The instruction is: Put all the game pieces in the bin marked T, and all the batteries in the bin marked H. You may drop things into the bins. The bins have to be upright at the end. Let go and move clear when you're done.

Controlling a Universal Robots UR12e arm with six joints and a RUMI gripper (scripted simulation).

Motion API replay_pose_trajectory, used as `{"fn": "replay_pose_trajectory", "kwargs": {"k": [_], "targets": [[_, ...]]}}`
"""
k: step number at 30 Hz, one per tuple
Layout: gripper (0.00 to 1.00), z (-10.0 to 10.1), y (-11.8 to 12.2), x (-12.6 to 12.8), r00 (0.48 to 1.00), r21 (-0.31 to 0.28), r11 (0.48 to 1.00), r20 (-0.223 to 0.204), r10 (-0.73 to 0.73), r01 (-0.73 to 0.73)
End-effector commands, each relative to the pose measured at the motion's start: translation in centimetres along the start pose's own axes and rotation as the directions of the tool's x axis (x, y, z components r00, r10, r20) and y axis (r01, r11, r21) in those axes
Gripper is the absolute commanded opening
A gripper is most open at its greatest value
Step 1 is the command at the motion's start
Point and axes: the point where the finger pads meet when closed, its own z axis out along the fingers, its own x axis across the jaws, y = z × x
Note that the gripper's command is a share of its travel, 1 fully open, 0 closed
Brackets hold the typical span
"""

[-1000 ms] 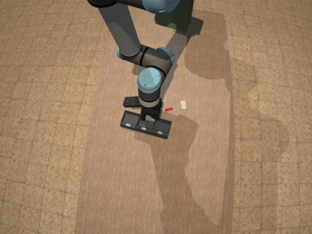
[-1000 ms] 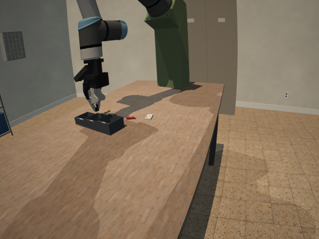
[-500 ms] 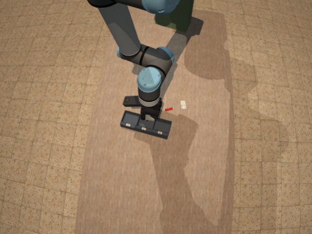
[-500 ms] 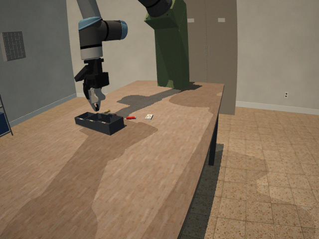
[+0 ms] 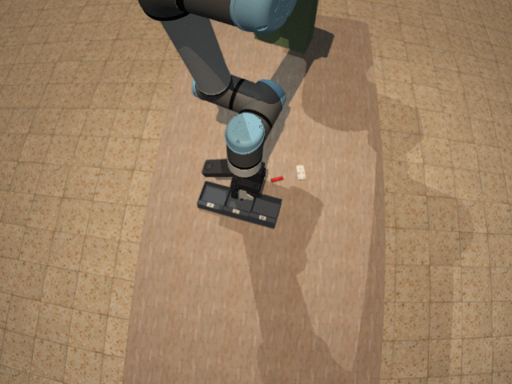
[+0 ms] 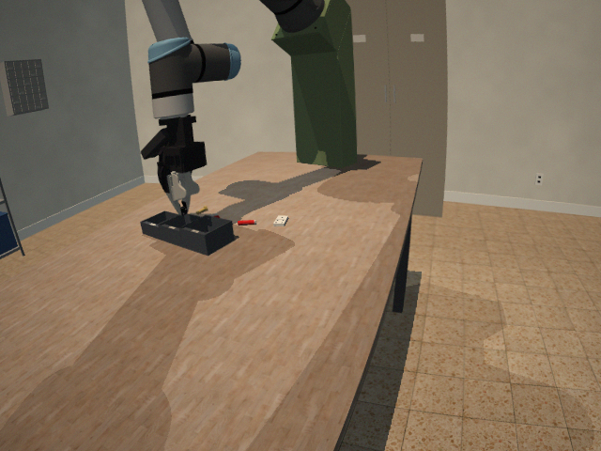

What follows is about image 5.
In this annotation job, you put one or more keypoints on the dark grey rack of bins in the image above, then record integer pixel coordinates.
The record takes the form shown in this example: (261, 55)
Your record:
(262, 211)

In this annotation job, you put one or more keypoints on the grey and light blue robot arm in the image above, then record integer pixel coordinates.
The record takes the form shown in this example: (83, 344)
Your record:
(194, 39)

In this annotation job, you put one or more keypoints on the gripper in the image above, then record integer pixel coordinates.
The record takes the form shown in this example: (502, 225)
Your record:
(252, 183)

